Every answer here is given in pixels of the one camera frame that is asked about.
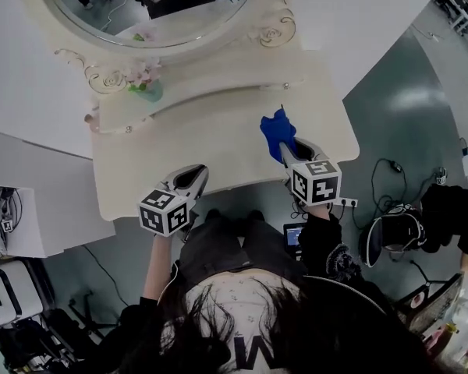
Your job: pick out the pink flowers in green vase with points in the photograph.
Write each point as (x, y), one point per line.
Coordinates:
(150, 92)

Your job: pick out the black office chair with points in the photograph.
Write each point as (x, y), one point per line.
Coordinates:
(62, 333)

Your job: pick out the cluttered side table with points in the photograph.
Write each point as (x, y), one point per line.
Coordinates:
(444, 325)

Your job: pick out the person's left forearm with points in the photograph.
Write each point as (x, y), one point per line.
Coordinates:
(156, 267)

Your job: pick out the person's white patterned top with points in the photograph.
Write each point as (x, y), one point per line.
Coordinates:
(234, 298)

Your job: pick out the person's right forearm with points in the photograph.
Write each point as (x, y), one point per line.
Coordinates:
(323, 240)

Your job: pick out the small pink bottle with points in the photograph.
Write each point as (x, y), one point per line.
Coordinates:
(91, 121)

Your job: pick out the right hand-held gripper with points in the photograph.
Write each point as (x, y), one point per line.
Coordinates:
(316, 185)

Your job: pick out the cream dressing table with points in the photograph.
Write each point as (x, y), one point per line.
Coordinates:
(218, 142)

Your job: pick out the white shelf cabinet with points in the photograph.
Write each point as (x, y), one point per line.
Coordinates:
(54, 193)

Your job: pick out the blue cloth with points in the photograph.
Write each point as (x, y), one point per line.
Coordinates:
(277, 135)

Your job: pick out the small black-white patterned block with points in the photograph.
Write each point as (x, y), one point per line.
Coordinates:
(441, 177)

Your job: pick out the white docking station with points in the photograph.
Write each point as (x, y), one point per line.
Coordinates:
(8, 290)

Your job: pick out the oval mirror with cream frame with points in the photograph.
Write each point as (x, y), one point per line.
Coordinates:
(121, 18)

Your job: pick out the person's legs in black trousers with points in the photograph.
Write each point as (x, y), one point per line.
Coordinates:
(218, 248)

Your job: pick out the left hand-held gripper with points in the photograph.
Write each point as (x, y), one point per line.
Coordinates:
(164, 212)

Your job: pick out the small black monitor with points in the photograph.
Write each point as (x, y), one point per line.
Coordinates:
(292, 236)

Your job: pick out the white power strip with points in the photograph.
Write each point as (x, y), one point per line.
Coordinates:
(348, 202)

